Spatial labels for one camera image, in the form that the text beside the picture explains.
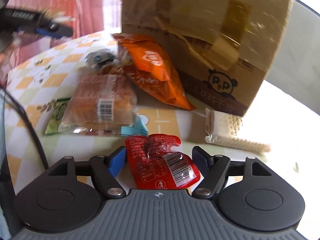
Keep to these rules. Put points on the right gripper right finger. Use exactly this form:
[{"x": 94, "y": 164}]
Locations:
[{"x": 214, "y": 169}]

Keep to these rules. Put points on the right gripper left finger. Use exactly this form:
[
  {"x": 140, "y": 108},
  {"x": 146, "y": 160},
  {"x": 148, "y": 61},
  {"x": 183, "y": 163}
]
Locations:
[{"x": 104, "y": 172}]

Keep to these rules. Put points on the cracker sleeve package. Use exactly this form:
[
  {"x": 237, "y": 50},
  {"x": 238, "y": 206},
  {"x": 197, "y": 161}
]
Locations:
[{"x": 226, "y": 130}]

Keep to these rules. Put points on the red snack packet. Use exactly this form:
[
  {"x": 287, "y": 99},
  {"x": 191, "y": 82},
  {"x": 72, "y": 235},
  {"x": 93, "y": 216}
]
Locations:
[{"x": 156, "y": 166}]

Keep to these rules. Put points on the light blue snack packet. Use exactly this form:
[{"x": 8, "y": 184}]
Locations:
[{"x": 137, "y": 128}]

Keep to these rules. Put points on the green snack packet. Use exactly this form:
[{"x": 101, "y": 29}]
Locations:
[{"x": 60, "y": 105}]

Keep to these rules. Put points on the clear wrapped bread package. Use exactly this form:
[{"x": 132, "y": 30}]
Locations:
[{"x": 100, "y": 103}]

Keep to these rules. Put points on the red printed curtain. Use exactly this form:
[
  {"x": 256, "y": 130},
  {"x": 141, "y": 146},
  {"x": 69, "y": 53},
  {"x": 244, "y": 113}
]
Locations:
[{"x": 87, "y": 17}]

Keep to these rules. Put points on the floral checkered tablecloth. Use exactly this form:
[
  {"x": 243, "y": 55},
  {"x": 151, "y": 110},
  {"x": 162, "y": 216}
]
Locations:
[{"x": 274, "y": 118}]

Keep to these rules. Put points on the white blue snack packet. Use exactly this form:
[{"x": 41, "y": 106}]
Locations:
[{"x": 99, "y": 58}]

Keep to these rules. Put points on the orange chip bag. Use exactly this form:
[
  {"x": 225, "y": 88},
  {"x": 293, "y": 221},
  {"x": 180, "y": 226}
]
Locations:
[{"x": 148, "y": 65}]

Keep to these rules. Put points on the brown cardboard box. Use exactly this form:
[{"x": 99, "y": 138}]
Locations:
[{"x": 222, "y": 49}]

